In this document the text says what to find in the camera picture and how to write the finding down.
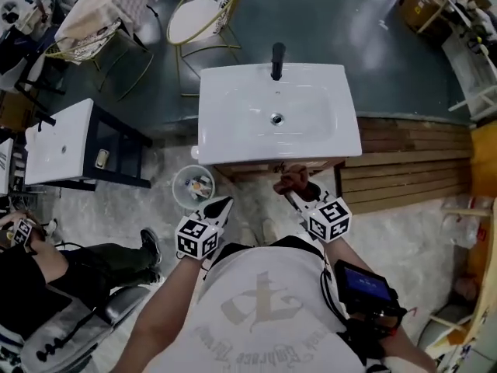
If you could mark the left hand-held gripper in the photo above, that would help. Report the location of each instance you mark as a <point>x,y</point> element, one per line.
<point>196,239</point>

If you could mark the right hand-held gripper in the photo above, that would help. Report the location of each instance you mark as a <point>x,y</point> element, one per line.
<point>330,220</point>

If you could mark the person's right forearm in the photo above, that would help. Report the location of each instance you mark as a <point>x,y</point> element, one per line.
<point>345,255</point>

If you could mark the person's left forearm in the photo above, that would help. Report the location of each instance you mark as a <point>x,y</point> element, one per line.
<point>167,297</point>

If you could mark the white and orange carton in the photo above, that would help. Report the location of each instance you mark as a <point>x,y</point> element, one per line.
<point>198,188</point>

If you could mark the person's left white sneaker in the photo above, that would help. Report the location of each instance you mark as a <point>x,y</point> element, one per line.
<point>248,233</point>

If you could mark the person's white sneaker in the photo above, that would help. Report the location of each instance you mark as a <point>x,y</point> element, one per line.
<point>270,229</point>
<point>248,233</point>

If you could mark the white mesh wastebasket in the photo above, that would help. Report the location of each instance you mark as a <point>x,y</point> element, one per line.
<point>180,192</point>

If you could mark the person's black shorts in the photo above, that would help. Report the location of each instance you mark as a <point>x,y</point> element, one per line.
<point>295,241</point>

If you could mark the person's right white sneaker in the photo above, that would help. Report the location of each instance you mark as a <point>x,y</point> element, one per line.
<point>270,229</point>

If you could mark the white ceramic sink top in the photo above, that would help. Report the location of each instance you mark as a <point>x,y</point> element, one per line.
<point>240,130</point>

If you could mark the person's white t-shirt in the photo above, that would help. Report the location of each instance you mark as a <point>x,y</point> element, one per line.
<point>264,286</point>

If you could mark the chrome sink drain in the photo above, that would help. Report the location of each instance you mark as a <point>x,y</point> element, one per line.
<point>277,118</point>

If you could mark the wooden slatted platform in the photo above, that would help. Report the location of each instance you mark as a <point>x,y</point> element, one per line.
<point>407,169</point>

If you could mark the slim black faucet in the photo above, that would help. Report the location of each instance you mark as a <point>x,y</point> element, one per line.
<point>277,64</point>

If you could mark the clear plastic wrap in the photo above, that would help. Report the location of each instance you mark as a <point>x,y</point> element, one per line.
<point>462,224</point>

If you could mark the small white sink top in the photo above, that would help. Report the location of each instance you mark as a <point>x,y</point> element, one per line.
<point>50,161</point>

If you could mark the yellow wooden board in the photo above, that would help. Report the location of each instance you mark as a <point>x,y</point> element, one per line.
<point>485,161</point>

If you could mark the grey leather chair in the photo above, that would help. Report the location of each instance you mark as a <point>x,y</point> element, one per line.
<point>77,325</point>

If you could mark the gold chair white round seat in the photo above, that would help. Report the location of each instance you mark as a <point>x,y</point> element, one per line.
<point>194,18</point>

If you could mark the blocky black faucet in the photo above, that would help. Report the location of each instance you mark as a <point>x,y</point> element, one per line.
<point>46,120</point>

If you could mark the cardboard box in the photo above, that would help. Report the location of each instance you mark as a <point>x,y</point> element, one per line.
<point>417,10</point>

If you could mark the white frame rack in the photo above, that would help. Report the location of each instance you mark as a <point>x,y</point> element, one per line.
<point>479,98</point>

